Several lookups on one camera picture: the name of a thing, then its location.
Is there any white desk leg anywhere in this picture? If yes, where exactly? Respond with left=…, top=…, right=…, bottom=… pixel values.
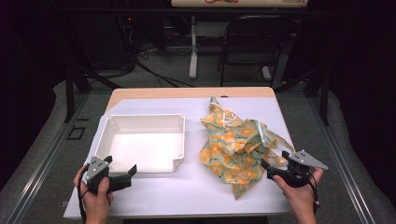
left=189, top=15, right=200, bottom=80

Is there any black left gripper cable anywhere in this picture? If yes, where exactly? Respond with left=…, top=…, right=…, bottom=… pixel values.
left=77, top=167, right=91, bottom=224

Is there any person's left hand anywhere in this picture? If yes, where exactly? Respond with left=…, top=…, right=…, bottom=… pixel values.
left=72, top=165, right=115, bottom=218

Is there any white table sheet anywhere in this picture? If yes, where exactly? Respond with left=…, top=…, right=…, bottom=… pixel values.
left=63, top=96, right=300, bottom=219

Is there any aluminium floor rail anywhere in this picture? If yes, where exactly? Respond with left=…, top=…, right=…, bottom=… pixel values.
left=305, top=95, right=378, bottom=224
left=5, top=92, right=92, bottom=224

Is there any white plastic box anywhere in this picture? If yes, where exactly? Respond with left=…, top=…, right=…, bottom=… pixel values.
left=92, top=113, right=187, bottom=175

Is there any orange print cloth bag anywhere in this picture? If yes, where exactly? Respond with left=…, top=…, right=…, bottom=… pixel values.
left=199, top=95, right=296, bottom=201

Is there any black floor cable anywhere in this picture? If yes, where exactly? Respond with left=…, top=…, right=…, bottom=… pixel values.
left=135, top=59, right=196, bottom=89

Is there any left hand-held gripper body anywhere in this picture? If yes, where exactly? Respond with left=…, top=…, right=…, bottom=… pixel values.
left=85, top=155, right=133, bottom=196

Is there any dark computer tower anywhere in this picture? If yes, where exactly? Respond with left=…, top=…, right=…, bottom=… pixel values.
left=70, top=12, right=135, bottom=71

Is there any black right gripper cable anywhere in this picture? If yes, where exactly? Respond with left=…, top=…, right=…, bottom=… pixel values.
left=307, top=179, right=320, bottom=216

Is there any person's right hand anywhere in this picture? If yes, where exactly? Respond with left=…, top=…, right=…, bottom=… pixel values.
left=272, top=167, right=325, bottom=218

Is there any black folding chair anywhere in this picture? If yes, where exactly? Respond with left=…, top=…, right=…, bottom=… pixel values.
left=217, top=14, right=297, bottom=89

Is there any black metal stand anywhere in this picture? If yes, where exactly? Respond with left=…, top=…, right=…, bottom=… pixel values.
left=274, top=63, right=332, bottom=127
left=63, top=62, right=121, bottom=123

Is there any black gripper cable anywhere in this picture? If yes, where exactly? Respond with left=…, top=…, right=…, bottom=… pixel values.
left=307, top=179, right=320, bottom=216
left=77, top=167, right=91, bottom=224

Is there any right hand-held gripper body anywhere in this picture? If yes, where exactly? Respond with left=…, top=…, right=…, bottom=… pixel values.
left=270, top=149, right=330, bottom=189

